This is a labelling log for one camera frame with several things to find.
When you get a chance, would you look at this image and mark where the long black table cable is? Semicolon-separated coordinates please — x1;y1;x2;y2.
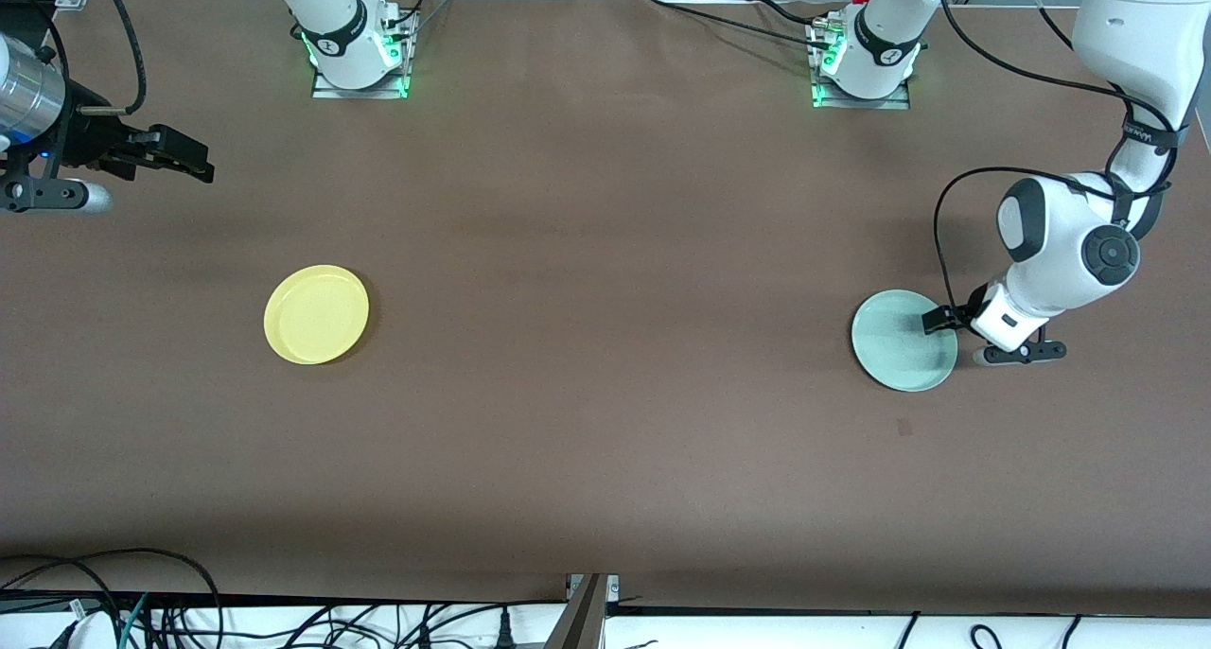
646;0;838;49

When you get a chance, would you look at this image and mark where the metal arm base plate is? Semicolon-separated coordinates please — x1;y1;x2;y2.
312;10;417;101
807;20;914;111

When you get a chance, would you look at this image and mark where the short black table cable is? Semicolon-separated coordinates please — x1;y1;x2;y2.
752;0;826;23

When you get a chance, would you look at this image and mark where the pale green plate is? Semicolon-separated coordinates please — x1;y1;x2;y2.
851;289;959;393

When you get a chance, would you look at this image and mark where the yellow plate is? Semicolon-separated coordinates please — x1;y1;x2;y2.
263;264;371;366

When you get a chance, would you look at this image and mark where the aluminium profile beam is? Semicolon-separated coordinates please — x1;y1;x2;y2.
547;573;621;649

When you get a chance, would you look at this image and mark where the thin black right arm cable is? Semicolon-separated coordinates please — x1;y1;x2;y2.
14;0;69;63

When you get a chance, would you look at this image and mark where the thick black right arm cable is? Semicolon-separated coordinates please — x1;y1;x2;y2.
78;0;149;116

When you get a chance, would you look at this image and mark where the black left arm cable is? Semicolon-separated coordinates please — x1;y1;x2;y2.
932;0;1184;314

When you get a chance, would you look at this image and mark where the black looped cable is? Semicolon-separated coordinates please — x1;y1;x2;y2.
0;547;224;649

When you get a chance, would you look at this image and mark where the teal cable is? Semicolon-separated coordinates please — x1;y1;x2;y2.
118;592;149;649

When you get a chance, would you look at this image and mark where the brown table cover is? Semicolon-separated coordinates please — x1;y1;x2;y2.
0;0;1211;605

